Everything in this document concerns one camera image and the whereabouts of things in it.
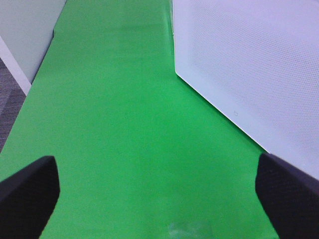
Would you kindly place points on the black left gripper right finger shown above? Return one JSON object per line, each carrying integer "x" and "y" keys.
{"x": 289, "y": 197}

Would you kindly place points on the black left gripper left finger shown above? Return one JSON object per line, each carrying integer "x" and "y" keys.
{"x": 28, "y": 199}

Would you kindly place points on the white microwave door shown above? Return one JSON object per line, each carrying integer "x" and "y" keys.
{"x": 256, "y": 61}

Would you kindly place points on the clear tape patch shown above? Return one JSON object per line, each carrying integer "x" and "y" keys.
{"x": 190, "y": 230}

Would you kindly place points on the green table mat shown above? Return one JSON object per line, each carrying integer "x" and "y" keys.
{"x": 136, "y": 147}

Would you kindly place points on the white partition panel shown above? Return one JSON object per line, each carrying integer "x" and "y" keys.
{"x": 26, "y": 32}

